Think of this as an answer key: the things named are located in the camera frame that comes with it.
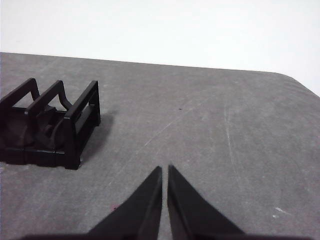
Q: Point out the black plastic plate rack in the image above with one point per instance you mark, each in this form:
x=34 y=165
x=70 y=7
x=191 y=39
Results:
x=67 y=140

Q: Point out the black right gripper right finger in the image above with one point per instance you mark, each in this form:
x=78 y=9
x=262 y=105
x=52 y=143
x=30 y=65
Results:
x=195 y=217

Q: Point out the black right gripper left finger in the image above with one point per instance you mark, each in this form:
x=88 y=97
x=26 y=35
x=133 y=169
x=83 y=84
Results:
x=137 y=217

